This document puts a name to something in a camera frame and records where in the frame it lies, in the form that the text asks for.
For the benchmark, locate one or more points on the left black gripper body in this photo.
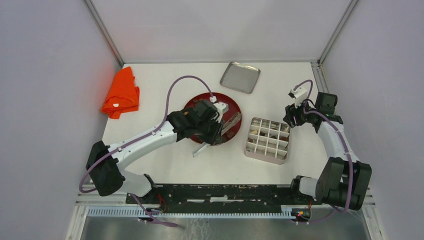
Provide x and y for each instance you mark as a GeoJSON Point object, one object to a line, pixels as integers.
{"type": "Point", "coordinates": [209, 132]}

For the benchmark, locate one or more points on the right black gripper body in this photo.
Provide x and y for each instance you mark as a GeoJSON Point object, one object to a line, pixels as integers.
{"type": "Point", "coordinates": [299, 114]}

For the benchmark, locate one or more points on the silver serving tongs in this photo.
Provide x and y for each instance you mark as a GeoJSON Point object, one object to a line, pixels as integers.
{"type": "Point", "coordinates": [235, 119]}

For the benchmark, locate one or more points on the red round plate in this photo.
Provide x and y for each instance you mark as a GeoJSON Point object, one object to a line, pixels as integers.
{"type": "Point", "coordinates": [233, 107]}

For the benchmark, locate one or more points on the pink tin box with dividers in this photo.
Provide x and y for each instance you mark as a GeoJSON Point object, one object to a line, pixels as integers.
{"type": "Point", "coordinates": [264, 148]}

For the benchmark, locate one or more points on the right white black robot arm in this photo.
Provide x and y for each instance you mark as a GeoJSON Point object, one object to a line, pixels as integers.
{"type": "Point", "coordinates": [344, 180]}

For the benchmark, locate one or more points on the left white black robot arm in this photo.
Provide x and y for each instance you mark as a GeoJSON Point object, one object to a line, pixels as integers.
{"type": "Point", "coordinates": [106, 164]}

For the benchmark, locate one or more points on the brown chocolate piece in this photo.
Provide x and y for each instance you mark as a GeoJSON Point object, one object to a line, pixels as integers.
{"type": "Point", "coordinates": [229, 135]}

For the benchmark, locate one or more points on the silver tin lid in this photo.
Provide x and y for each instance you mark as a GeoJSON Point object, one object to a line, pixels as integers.
{"type": "Point", "coordinates": [240, 77]}

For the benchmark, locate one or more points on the orange folded cloth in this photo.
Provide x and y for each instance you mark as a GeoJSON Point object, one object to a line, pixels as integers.
{"type": "Point", "coordinates": [123, 95]}

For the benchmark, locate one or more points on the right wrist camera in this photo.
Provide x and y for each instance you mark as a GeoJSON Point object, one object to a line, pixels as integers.
{"type": "Point", "coordinates": [299, 94]}

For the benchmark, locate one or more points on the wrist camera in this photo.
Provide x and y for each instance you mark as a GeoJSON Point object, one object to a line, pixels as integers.
{"type": "Point", "coordinates": [221, 107]}
{"type": "Point", "coordinates": [299, 94]}

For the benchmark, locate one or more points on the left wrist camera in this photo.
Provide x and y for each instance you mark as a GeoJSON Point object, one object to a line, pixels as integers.
{"type": "Point", "coordinates": [221, 107]}

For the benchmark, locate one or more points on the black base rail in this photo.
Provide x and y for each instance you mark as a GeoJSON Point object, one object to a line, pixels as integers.
{"type": "Point", "coordinates": [225, 198]}

